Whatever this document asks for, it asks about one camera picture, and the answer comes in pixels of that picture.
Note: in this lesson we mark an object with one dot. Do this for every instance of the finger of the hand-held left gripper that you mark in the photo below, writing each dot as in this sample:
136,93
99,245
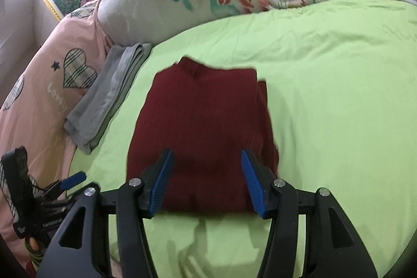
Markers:
73,181

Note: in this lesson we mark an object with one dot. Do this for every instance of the grey fleece cloth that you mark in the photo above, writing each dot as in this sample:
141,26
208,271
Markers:
104,95

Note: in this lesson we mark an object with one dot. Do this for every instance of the light green bed sheet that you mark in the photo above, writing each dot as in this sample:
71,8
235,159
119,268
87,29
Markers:
342,95

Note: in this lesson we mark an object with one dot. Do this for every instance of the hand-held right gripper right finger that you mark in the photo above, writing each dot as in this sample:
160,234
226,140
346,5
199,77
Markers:
252,183

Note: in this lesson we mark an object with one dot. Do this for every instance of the pink quilt with plaid hearts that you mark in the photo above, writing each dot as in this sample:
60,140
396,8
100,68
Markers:
39,95

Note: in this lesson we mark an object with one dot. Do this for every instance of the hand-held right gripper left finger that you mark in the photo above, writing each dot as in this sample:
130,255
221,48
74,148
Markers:
161,183

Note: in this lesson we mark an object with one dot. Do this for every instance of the dark red ribbed sweater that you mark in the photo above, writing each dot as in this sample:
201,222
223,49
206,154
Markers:
202,121

